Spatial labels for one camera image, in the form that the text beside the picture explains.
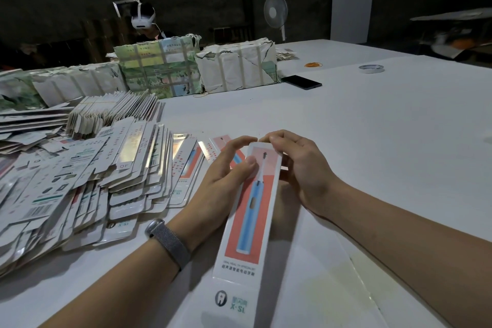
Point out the toothbrush carton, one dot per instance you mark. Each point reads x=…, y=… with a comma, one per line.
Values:
x=242, y=270

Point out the pile of cartons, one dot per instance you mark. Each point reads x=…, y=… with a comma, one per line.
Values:
x=73, y=182

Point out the small orange tape roll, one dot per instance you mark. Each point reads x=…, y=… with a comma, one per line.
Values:
x=312, y=65

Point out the white tape roll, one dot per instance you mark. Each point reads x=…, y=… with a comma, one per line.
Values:
x=360, y=69

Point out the white standing fan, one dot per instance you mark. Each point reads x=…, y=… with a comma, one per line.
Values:
x=276, y=9

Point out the row of white wrapped bundles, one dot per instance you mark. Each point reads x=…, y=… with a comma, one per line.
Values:
x=61, y=85

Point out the person's left hand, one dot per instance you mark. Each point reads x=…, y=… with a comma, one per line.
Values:
x=214, y=197

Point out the grey band wristwatch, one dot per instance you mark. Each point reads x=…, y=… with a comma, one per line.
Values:
x=169, y=244

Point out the fanned stack of white cartons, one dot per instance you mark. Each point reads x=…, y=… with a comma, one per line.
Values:
x=111, y=112

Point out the person's right hand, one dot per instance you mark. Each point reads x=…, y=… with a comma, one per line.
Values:
x=307, y=170

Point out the black smartphone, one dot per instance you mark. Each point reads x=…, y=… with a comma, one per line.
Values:
x=300, y=82

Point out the white head-mounted camera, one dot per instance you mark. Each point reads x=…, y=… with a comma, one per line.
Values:
x=142, y=18

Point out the person's left forearm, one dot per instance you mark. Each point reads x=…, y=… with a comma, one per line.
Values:
x=111, y=289

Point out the small white paper stack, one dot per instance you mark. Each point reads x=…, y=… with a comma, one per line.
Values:
x=286, y=54

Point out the dark wooden chair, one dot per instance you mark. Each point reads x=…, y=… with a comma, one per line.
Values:
x=230, y=33

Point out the person's right forearm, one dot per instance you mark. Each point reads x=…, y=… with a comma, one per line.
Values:
x=415, y=251

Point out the green printed wrapped bundle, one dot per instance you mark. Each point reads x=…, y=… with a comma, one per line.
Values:
x=156, y=66

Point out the cluttered side table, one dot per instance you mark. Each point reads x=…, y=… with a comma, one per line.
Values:
x=450, y=38

